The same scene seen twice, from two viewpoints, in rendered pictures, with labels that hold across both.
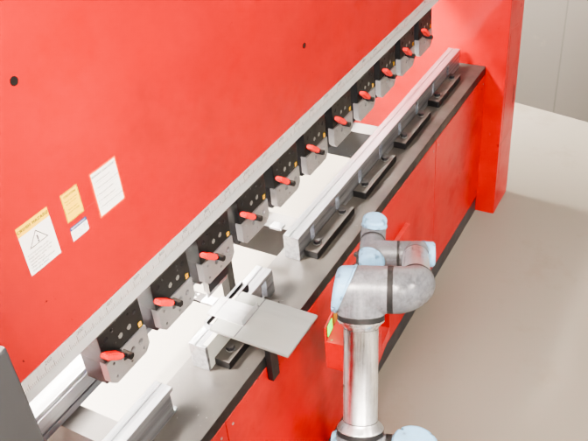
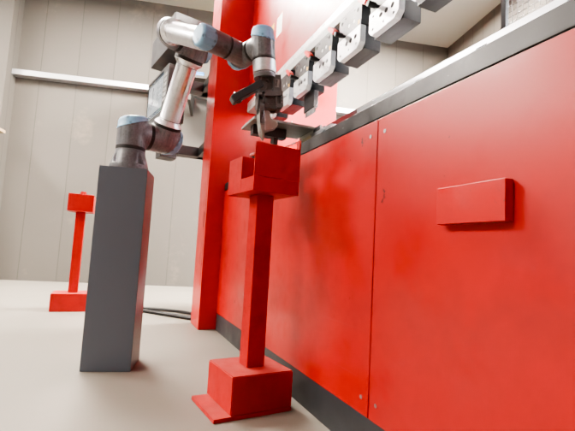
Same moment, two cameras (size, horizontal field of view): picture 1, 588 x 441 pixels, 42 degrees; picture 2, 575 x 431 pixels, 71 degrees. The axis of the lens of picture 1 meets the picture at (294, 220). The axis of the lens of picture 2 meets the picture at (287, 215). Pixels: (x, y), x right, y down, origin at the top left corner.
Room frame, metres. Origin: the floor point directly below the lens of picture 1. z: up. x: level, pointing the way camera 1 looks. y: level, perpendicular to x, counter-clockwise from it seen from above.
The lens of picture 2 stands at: (2.66, -1.20, 0.48)
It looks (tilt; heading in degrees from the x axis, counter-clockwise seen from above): 5 degrees up; 125
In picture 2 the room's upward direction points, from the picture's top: 3 degrees clockwise
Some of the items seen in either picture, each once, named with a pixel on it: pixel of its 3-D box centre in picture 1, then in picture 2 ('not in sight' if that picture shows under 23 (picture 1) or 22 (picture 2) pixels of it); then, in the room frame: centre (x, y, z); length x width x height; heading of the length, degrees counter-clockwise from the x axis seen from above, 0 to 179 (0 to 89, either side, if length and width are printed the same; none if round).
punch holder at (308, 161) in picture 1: (305, 143); (394, 5); (2.22, -0.06, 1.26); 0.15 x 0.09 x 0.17; 148
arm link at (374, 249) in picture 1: (377, 253); (240, 54); (1.74, -0.23, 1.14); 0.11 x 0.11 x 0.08; 79
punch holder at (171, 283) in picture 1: (161, 288); (291, 92); (1.54, 0.36, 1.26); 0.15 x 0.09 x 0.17; 148
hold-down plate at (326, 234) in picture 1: (330, 230); not in sight; (2.21, -0.13, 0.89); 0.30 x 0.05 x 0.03; 148
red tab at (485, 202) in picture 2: (401, 239); (471, 203); (2.51, -0.44, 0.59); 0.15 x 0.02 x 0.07; 148
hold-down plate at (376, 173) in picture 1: (374, 175); not in sight; (2.55, -0.34, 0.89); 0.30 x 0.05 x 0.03; 148
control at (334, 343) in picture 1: (358, 332); (263, 168); (1.83, -0.17, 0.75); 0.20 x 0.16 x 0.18; 155
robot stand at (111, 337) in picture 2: not in sight; (120, 266); (1.17, -0.24, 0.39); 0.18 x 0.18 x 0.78; 45
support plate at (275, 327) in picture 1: (263, 323); (277, 128); (1.65, 0.12, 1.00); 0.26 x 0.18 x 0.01; 58
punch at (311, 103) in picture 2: (215, 275); (311, 104); (1.73, 0.24, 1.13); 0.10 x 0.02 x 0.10; 148
